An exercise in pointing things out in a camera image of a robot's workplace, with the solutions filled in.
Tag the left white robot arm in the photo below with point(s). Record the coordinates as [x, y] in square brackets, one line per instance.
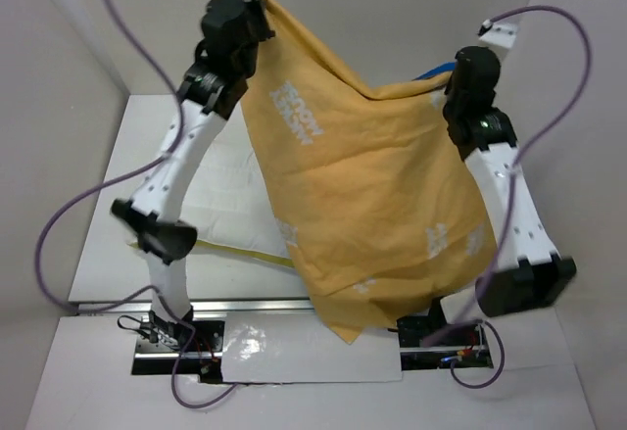
[207, 99]

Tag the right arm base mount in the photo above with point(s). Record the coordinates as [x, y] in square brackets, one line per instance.
[467, 345]

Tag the orange pillowcase with blue back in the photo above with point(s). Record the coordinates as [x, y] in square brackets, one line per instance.
[377, 211]

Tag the white pillow with yellow edge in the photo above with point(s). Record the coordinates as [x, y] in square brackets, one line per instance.
[228, 204]

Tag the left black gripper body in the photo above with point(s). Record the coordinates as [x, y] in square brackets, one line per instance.
[260, 31]

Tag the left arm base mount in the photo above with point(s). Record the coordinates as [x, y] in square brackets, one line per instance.
[155, 352]

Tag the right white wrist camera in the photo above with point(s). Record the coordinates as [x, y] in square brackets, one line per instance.
[499, 37]

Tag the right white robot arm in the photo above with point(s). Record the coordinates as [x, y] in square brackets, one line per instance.
[527, 272]

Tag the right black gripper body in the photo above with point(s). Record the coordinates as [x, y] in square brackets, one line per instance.
[451, 104]

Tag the white cover plate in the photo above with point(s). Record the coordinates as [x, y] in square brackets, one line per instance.
[296, 348]

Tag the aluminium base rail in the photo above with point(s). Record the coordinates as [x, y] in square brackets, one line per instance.
[219, 307]

